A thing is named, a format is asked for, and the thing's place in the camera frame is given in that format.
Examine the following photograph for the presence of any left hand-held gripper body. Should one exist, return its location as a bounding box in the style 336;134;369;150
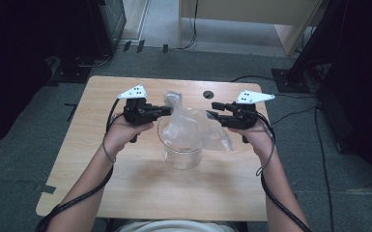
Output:
117;84;162;144

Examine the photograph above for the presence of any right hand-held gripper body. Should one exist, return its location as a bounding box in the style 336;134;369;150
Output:
227;90;275;144

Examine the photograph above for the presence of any clear plastic bag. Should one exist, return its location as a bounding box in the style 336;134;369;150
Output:
162;90;235;153

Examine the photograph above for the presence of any clear round container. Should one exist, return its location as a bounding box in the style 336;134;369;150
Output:
157;107;207;171

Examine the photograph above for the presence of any person's right hand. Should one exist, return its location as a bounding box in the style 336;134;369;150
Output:
228;121;276;160

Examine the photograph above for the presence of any person's left hand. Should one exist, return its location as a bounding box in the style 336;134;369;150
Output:
103;113;155;156

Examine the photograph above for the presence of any light wooden desk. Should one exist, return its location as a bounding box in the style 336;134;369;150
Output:
177;0;324;58

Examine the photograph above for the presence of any person's white shirt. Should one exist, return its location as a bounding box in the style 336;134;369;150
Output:
117;219;236;232

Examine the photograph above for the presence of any grey tape strip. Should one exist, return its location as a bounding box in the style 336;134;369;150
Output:
33;183;58;195

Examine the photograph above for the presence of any dark curtain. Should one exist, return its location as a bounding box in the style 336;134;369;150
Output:
0;0;57;153
318;0;372;187

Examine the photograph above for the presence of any thin grey right wrist strap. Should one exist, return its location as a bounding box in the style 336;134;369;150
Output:
255;129;276;177

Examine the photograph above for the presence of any thin grey wrist strap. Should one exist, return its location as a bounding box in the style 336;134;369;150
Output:
101;136;118;164
255;129;276;177

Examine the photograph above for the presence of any thin grey left wrist strap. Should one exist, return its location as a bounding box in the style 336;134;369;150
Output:
101;136;118;164

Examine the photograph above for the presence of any black stand with base plate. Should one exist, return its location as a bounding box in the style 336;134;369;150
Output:
271;0;349;95

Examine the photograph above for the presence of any black flat base plate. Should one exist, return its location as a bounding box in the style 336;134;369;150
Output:
49;54;95;84

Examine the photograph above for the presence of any black hanging cable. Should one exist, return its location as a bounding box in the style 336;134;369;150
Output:
177;0;199;51

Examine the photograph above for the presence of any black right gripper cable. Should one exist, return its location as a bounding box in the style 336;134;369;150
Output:
254;110;313;232

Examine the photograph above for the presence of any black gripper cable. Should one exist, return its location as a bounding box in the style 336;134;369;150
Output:
36;98;122;232
254;110;313;232

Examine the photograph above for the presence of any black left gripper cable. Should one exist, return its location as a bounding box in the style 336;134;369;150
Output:
36;98;122;232

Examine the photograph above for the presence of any long black floor cable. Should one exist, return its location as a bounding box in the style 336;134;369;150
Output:
314;101;336;232

